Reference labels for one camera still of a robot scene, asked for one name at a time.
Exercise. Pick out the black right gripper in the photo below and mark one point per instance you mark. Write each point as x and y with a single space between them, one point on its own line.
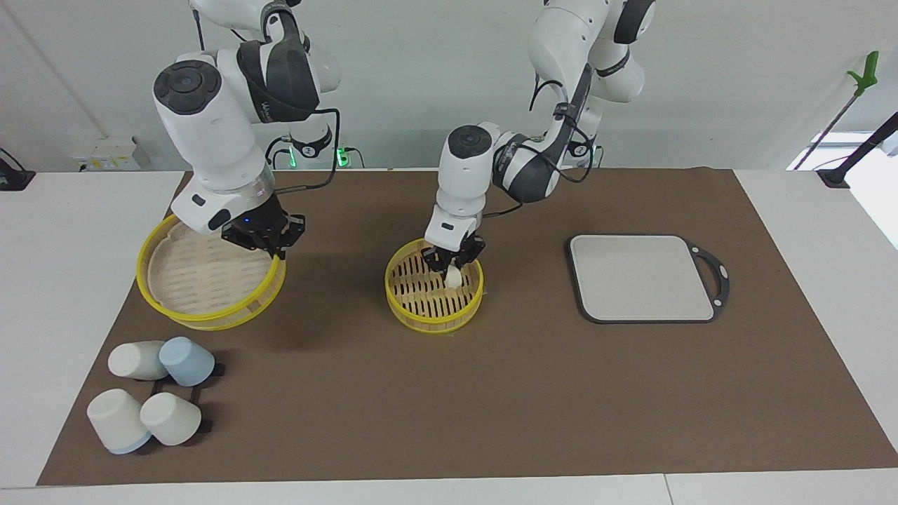
263 228

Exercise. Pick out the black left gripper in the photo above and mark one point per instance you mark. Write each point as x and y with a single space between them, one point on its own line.
456 251

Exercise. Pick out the white steamed bun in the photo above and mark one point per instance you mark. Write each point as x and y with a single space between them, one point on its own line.
454 278

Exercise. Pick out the yellow bamboo steamer lid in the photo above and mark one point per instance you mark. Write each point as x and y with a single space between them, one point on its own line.
203 280

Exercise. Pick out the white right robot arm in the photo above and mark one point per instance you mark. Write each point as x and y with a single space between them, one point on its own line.
210 133

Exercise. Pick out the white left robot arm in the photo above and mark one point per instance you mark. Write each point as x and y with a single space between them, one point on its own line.
466 182

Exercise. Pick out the yellow bamboo steamer base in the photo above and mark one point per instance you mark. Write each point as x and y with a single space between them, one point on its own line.
428 315

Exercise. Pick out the black cup rack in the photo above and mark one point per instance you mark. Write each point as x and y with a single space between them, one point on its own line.
219 369

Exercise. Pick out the light blue plastic cup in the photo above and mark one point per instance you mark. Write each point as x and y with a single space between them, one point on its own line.
188 361

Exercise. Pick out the brown table mat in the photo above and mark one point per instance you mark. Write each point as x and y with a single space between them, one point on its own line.
421 407

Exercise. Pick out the white plastic cup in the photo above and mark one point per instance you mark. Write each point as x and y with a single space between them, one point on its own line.
133 359
170 419

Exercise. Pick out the white yellow socket box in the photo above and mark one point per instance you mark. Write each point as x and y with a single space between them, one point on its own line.
112 153

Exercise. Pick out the white cup with blue rim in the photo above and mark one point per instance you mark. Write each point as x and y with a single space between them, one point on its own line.
116 417

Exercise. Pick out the black table clamp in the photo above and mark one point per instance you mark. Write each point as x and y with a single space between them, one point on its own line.
14 179

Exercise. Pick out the green tipped metal rod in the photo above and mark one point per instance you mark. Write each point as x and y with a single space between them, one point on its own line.
866 73

